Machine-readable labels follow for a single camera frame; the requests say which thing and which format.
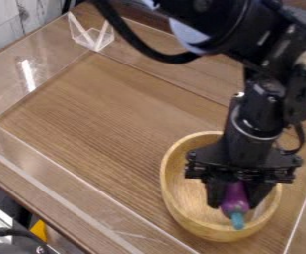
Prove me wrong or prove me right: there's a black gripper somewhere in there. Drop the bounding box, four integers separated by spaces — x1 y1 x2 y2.
185 105 303 209

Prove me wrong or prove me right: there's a purple toy eggplant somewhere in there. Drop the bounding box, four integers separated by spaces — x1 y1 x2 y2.
221 182 249 230

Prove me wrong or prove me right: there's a brown wooden bowl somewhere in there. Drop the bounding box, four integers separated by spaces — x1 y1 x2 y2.
159 131 282 242

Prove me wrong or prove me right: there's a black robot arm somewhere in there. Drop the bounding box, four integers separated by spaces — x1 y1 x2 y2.
91 0 306 208

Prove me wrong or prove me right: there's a yellow label on equipment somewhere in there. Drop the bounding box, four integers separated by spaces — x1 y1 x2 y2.
29 219 48 241

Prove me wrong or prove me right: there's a clear acrylic tray wall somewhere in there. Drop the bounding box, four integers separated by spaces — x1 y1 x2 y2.
0 127 198 254

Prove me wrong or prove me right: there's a clear acrylic corner bracket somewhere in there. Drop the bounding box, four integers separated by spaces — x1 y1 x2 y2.
67 12 114 52

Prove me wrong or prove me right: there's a black cable lower left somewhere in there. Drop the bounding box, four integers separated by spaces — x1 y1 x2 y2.
0 226 48 254

